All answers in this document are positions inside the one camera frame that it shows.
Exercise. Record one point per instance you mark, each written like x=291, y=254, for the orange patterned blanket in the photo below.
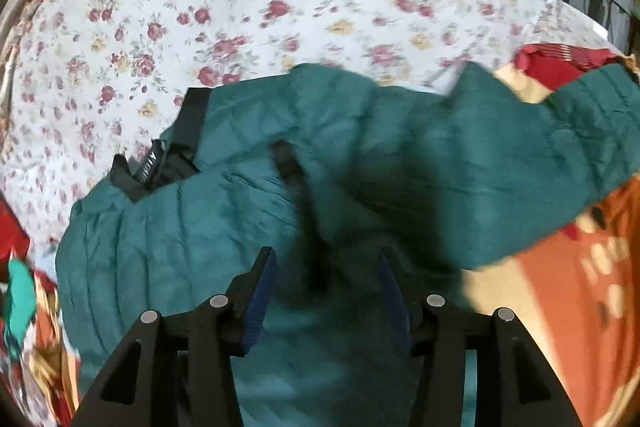
x=565, y=287

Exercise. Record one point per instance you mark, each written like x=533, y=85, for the black chair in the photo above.
x=597, y=9

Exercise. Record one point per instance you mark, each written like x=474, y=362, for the red cloth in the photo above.
x=560, y=67

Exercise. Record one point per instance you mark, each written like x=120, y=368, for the teal puffer jacket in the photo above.
x=390, y=167

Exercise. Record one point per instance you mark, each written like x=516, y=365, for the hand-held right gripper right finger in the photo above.
x=395, y=307

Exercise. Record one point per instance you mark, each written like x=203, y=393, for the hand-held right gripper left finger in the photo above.
x=259, y=302

